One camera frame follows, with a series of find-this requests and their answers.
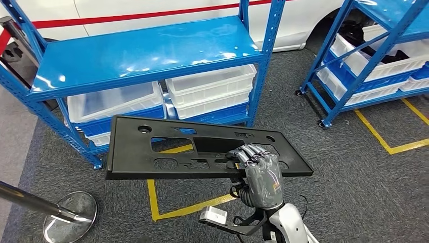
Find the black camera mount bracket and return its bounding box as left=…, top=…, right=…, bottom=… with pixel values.
left=201, top=209, right=269, bottom=236

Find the white car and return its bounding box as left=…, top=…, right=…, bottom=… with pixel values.
left=0, top=0, right=348, bottom=53

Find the chrome stanchion with round base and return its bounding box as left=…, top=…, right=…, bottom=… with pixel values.
left=0, top=180, right=99, bottom=243

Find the black part in bin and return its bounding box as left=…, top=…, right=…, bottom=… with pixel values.
left=341, top=21, right=411, bottom=65

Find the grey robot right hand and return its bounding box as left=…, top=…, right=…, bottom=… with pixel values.
left=226, top=143, right=285, bottom=211

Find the blue metal shelf rack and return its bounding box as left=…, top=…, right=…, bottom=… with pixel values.
left=0, top=0, right=286, bottom=170
left=294, top=0, right=429, bottom=129

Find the black car tire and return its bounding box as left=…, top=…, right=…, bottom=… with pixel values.
left=307, top=8, right=361, bottom=56

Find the red barrier belt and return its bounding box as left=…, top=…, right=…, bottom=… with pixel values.
left=0, top=29, right=13, bottom=56
left=31, top=0, right=292, bottom=29

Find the clear white plastic bin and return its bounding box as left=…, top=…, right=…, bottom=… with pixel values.
left=67, top=81, right=165, bottom=124

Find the black plastic plate bracket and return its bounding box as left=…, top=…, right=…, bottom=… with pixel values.
left=105, top=115, right=315, bottom=181

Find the yellow floor tape square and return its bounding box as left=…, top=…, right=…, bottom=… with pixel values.
left=354, top=98, right=429, bottom=155
left=147, top=143, right=243, bottom=223

